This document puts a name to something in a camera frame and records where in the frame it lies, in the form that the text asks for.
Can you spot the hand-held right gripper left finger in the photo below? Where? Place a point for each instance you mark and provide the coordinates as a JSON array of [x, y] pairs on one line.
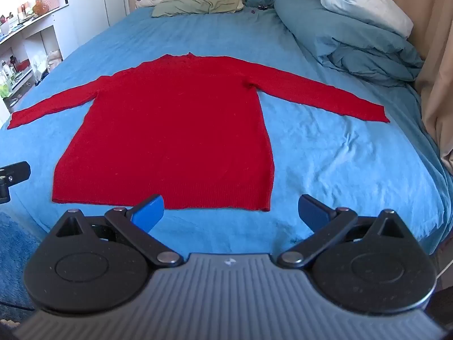
[[150, 216]]

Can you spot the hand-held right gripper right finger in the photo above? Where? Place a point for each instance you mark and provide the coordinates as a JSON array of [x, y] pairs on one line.
[[311, 214]]

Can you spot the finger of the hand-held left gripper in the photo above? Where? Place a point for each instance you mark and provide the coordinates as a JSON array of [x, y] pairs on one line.
[[16, 171]]

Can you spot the red knitted sweater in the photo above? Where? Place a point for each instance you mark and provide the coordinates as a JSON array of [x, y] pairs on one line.
[[170, 124]]

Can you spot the bed with blue sheet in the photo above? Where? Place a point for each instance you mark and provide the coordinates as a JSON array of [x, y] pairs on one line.
[[336, 141]]

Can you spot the blue rug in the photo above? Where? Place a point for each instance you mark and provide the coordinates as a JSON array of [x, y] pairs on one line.
[[16, 255]]

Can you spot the red box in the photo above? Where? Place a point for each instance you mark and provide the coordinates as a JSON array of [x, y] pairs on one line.
[[23, 66]]

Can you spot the white shelf unit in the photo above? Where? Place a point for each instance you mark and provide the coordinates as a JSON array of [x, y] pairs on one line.
[[32, 39]]

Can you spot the pink basket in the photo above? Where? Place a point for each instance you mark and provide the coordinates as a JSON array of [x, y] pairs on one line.
[[51, 0]]

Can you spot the teal duvet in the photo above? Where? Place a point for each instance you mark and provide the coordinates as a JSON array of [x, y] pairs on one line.
[[350, 39]]

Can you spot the beige curtain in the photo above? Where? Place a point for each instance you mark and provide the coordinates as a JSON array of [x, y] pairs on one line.
[[437, 78]]

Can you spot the white wardrobe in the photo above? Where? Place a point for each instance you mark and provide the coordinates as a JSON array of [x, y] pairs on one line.
[[95, 1]]

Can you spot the green pillow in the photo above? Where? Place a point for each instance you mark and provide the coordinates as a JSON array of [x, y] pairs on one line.
[[201, 4]]

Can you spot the light blue blanket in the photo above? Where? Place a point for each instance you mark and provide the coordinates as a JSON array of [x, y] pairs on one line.
[[364, 1]]

